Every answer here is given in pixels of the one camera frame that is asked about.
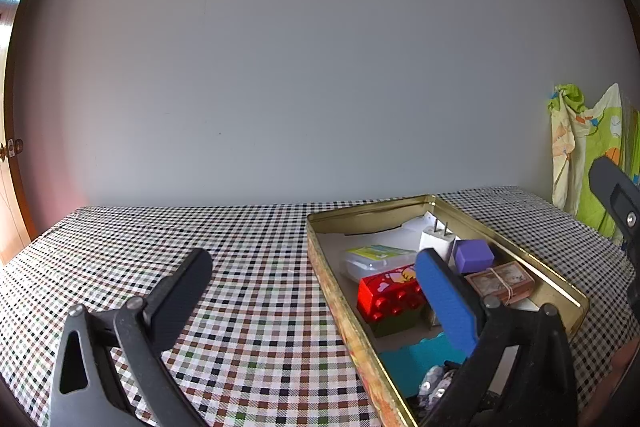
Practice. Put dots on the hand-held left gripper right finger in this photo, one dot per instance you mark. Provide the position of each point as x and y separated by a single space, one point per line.
442 294

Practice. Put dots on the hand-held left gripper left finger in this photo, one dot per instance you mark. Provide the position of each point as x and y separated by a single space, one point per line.
187 279

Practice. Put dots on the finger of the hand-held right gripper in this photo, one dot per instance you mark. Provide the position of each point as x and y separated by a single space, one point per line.
612 189

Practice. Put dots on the purple box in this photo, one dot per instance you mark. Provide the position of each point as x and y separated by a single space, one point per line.
472 257

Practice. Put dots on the white charger adapter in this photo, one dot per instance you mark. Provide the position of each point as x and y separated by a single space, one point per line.
437 242

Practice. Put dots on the green toy brick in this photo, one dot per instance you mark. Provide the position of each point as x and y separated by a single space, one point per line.
397 324

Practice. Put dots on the red toy brick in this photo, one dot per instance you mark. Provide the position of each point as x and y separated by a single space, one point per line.
387 294

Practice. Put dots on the brown banded card stack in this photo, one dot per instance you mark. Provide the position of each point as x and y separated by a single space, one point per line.
500 282

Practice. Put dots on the clear plastic box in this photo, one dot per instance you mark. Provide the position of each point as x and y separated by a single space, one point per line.
375 259

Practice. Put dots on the teal toy brick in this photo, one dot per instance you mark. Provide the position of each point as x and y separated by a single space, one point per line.
410 367

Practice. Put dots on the gold tin box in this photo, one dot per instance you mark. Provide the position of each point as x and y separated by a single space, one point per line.
345 307

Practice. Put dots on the person's right forearm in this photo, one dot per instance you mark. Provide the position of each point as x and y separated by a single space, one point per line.
624 367

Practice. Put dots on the checkered tablecloth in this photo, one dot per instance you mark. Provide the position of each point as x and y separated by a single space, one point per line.
175 232

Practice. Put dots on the green yellow printed cloth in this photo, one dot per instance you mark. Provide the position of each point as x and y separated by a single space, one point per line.
575 147

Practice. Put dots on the white paper liner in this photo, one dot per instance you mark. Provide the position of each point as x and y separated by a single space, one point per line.
380 239

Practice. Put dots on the brass door knob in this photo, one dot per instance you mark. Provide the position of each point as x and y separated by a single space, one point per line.
14 148

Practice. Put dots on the wooden door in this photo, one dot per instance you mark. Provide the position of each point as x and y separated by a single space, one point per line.
12 72

